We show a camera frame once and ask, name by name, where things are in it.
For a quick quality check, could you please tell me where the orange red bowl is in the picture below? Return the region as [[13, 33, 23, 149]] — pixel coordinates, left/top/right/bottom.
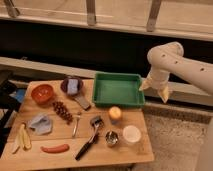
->
[[31, 84, 54, 104]]

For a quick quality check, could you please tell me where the green plastic tray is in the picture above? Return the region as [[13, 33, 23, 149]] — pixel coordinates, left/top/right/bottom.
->
[[92, 73, 145, 108]]

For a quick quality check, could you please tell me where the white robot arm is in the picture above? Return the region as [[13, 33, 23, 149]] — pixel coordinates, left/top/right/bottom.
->
[[139, 42, 213, 103]]

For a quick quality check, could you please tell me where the blue object on chair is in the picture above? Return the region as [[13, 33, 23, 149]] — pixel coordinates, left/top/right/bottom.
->
[[11, 88, 26, 103]]

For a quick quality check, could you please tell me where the white plastic cup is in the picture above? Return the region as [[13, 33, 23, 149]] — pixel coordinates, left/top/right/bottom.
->
[[122, 125, 141, 145]]

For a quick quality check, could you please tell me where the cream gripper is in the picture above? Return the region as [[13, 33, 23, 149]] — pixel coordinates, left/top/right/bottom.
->
[[139, 67, 170, 103]]

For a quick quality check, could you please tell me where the yellow apple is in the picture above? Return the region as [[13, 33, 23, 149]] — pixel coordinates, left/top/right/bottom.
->
[[109, 106, 122, 120]]

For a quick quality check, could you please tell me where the peeled banana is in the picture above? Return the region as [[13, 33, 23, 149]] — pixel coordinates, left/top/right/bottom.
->
[[12, 123, 32, 154]]

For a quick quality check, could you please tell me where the black chair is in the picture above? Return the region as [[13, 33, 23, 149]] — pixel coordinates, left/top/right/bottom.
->
[[0, 70, 21, 155]]

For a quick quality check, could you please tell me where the brown grape bunch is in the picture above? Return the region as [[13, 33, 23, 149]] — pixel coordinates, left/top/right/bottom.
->
[[53, 101, 73, 124]]

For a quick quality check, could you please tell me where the small metal cup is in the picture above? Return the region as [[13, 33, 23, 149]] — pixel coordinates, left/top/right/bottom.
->
[[105, 131, 118, 147]]

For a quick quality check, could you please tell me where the blue grey cloth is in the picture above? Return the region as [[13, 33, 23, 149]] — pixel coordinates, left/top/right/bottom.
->
[[28, 114, 53, 135]]

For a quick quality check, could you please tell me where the red sausage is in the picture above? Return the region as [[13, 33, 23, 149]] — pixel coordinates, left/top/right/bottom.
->
[[40, 144, 69, 153]]

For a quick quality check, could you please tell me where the light blue sponge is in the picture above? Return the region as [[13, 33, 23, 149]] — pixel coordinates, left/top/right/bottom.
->
[[67, 79, 78, 95]]

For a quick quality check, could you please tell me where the dark brown bowl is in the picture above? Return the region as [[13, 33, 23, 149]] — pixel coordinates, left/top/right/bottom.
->
[[60, 76, 83, 96]]

